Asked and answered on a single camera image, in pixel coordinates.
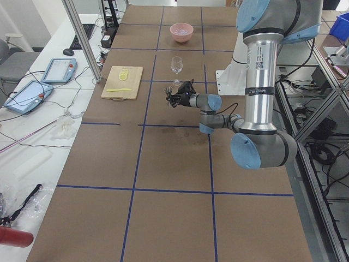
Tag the black power adapter box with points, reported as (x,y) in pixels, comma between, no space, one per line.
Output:
(106,41)

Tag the steel double jigger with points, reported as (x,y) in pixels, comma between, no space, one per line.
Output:
(168,92)

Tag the black computer mouse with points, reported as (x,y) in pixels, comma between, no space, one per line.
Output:
(68,52)

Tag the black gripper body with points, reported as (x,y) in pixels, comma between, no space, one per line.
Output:
(184,100)

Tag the pink bowl of ice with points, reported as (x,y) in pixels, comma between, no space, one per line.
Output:
(181,32)

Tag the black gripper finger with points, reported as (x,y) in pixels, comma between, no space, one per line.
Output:
(172,96)
(173,102)

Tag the aluminium frame post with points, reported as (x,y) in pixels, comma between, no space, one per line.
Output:
(82,37)

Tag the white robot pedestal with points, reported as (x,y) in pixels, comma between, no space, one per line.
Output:
(238,74)

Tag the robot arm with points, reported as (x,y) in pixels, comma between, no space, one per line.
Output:
(264,25)

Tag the wooden cutting board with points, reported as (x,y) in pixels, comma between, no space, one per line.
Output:
(133,81)

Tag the white crumpled cloth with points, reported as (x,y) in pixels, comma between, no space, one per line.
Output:
(63,128)

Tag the teach pendant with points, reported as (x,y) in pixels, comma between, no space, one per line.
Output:
(59,71)
(29,97)

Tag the red fire extinguisher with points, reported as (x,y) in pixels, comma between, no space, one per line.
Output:
(15,238)

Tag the teach pendant near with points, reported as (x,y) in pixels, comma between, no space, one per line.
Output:
(29,97)

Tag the clear wine glass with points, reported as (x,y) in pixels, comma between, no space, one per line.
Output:
(176,67)

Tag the teach pendant far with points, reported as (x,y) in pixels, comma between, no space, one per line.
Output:
(59,71)

